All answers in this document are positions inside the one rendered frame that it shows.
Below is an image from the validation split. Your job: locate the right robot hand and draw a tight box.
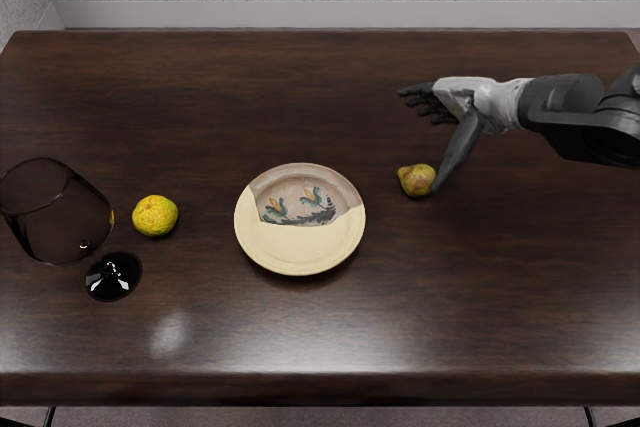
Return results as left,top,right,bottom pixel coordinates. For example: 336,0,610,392
397,76,532,194

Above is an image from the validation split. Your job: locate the cream plate with printed pattern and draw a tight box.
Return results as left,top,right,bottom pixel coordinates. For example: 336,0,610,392
233,162,367,277

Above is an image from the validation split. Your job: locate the yellow bumpy citrus fruit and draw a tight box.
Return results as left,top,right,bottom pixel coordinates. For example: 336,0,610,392
131,194,180,238

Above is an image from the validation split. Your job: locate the yellow-green pear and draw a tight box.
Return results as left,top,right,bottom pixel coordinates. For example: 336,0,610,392
396,163,437,199

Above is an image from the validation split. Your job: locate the clear wine glass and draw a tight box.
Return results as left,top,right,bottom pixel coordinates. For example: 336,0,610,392
0,156,144,303

